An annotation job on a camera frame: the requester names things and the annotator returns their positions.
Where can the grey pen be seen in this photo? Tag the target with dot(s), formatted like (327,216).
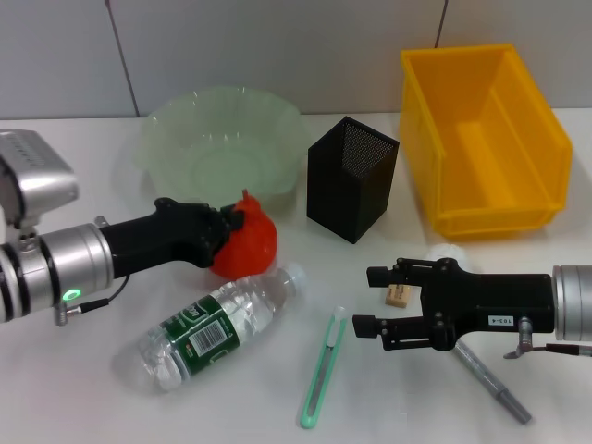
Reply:
(495,384)

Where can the clear water bottle green label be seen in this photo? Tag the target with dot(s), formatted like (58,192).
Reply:
(208,324)

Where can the silver left gripper connector stub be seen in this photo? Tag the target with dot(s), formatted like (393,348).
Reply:
(102,221)

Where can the white paper ball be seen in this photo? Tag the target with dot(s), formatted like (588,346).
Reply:
(446,252)

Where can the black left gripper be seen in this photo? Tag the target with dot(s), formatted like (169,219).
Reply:
(176,231)

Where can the beige eraser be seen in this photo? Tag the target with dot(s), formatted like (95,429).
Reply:
(398,297)

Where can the black mesh pen holder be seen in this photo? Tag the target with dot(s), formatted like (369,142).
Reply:
(342,203)

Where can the green utility knife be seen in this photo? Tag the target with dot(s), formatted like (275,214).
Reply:
(324,365)

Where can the orange fruit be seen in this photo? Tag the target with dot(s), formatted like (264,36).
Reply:
(250,250)

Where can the pale green wavy fruit bowl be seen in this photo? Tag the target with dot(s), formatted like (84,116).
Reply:
(222,148)

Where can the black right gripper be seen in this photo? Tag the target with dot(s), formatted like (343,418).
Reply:
(490,303)

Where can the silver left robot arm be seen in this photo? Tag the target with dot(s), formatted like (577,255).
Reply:
(69,263)

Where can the yellow plastic bin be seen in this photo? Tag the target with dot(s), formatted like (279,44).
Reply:
(485,139)

